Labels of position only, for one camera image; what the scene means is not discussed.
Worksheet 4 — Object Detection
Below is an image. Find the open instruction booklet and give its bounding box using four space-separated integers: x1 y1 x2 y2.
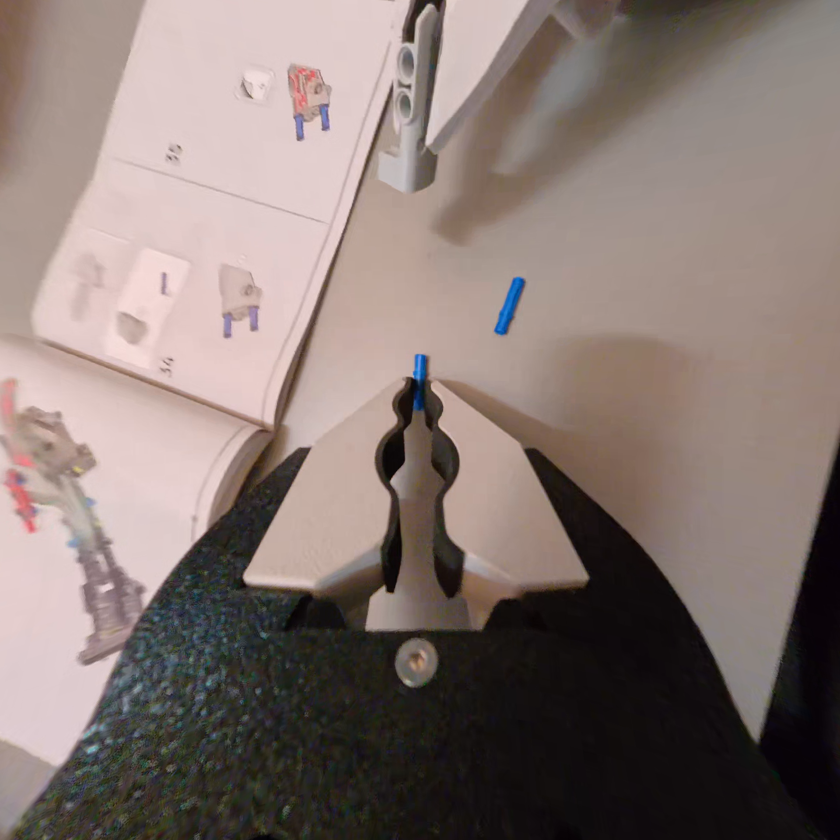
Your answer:
0 0 404 769

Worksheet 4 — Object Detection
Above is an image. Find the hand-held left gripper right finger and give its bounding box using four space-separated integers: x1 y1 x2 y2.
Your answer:
427 378 590 601

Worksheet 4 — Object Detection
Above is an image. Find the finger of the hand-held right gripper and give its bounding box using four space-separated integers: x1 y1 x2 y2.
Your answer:
423 0 547 152
551 0 624 38

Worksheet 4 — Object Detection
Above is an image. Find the grey toy brick piece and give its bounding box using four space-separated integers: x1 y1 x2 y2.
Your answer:
377 3 442 193

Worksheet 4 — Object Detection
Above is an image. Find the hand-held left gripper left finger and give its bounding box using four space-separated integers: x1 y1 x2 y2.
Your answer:
241 377 411 595

